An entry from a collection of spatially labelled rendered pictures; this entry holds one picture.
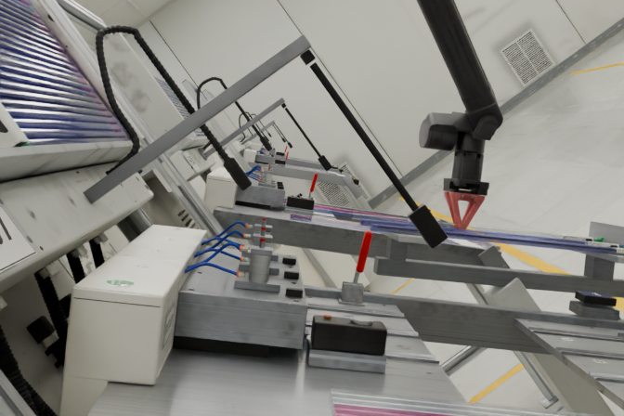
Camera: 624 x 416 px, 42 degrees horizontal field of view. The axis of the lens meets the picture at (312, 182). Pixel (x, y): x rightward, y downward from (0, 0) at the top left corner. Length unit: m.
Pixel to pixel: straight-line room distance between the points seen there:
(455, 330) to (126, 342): 0.64
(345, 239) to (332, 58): 6.74
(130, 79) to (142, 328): 1.42
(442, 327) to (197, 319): 0.50
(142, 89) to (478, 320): 1.15
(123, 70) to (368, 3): 6.79
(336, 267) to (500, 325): 4.37
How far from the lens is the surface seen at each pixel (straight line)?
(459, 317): 1.26
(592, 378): 1.01
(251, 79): 0.86
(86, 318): 0.74
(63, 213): 0.78
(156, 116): 2.09
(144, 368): 0.75
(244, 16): 8.70
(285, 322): 0.86
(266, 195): 2.30
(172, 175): 1.95
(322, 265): 5.60
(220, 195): 2.17
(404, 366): 0.91
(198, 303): 0.86
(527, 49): 9.07
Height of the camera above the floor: 1.29
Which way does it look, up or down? 4 degrees down
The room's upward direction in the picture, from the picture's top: 36 degrees counter-clockwise
